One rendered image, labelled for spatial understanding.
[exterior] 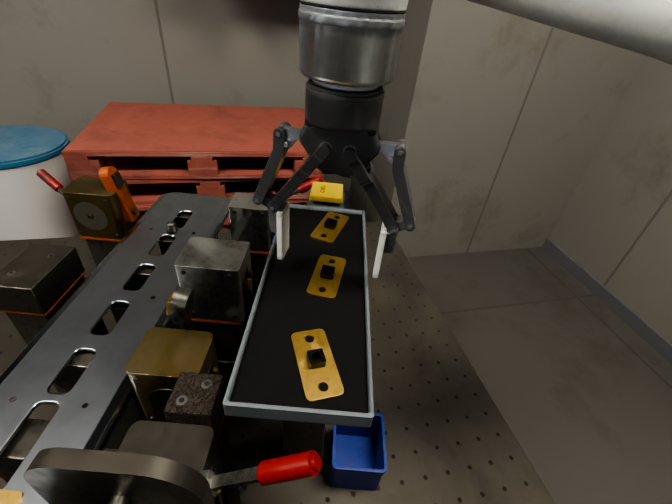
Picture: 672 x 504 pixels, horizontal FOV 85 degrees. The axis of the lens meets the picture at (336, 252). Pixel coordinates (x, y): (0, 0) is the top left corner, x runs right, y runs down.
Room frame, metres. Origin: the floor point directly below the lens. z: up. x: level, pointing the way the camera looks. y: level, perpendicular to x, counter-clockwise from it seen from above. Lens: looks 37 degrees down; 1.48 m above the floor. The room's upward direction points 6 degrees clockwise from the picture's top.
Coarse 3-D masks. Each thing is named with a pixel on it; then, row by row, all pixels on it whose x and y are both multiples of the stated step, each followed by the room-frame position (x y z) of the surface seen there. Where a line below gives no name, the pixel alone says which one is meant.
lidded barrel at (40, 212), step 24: (0, 144) 1.69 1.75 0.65; (24, 144) 1.72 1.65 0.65; (48, 144) 1.75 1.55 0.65; (0, 168) 1.49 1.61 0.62; (24, 168) 1.56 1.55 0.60; (48, 168) 1.64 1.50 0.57; (0, 192) 1.49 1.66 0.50; (24, 192) 1.53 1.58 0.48; (48, 192) 1.61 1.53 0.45; (0, 216) 1.48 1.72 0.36; (24, 216) 1.51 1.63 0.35; (48, 216) 1.58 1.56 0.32; (0, 240) 1.49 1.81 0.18
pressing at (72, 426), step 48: (144, 240) 0.60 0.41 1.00; (96, 288) 0.45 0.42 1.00; (144, 288) 0.47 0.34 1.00; (48, 336) 0.34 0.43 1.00; (96, 336) 0.35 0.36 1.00; (0, 384) 0.26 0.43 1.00; (48, 384) 0.27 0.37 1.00; (96, 384) 0.27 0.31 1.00; (0, 432) 0.20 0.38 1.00; (48, 432) 0.20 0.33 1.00; (96, 432) 0.21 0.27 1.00
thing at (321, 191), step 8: (312, 184) 0.63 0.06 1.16; (320, 184) 0.63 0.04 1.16; (328, 184) 0.64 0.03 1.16; (336, 184) 0.64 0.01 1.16; (312, 192) 0.60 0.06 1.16; (320, 192) 0.60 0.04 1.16; (328, 192) 0.61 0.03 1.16; (336, 192) 0.61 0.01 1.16; (312, 200) 0.59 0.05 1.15; (320, 200) 0.59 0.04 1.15; (328, 200) 0.59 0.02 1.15; (336, 200) 0.59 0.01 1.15
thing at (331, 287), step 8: (320, 256) 0.41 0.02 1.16; (328, 256) 0.41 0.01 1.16; (320, 264) 0.39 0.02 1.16; (328, 264) 0.39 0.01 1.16; (336, 264) 0.39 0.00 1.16; (344, 264) 0.40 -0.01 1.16; (320, 272) 0.36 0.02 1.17; (328, 272) 0.36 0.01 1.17; (336, 272) 0.38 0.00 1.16; (312, 280) 0.36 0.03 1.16; (320, 280) 0.36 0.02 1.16; (328, 280) 0.36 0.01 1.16; (336, 280) 0.36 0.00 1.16; (312, 288) 0.34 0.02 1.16; (320, 288) 0.34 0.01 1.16; (328, 288) 0.34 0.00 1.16; (336, 288) 0.35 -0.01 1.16; (320, 296) 0.33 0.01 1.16; (328, 296) 0.33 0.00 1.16
